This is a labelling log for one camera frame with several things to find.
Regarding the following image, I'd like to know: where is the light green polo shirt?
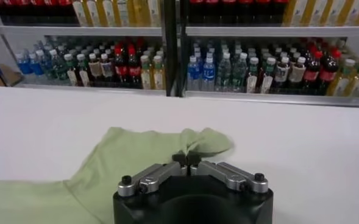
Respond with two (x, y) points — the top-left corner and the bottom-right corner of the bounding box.
(0, 126), (235, 224)

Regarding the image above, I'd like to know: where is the white cabinet shelf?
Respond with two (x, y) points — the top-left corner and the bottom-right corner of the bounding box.
(0, 25), (164, 38)
(14, 81), (168, 97)
(185, 90), (359, 109)
(185, 26), (359, 38)

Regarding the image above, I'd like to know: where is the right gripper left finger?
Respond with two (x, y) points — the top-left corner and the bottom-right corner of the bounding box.
(117, 153), (188, 197)

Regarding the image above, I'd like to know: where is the small dark bottle white label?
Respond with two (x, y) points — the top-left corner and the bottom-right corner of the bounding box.
(63, 54), (79, 87)
(76, 54), (91, 88)
(246, 57), (261, 94)
(260, 57), (277, 94)

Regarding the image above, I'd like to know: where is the small cola bottle red cap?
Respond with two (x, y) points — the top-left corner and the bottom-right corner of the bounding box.
(319, 50), (341, 95)
(127, 44), (142, 88)
(114, 44), (129, 85)
(302, 51), (323, 94)

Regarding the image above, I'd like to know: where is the blue label water bottle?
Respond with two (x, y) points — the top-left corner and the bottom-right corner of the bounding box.
(29, 52), (46, 80)
(201, 56), (216, 92)
(15, 53), (34, 83)
(187, 55), (202, 91)

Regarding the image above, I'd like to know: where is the beverage display cabinet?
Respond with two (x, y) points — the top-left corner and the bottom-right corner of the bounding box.
(0, 0), (359, 109)

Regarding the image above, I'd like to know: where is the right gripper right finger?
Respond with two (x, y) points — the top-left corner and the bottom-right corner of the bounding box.
(187, 153), (269, 194)

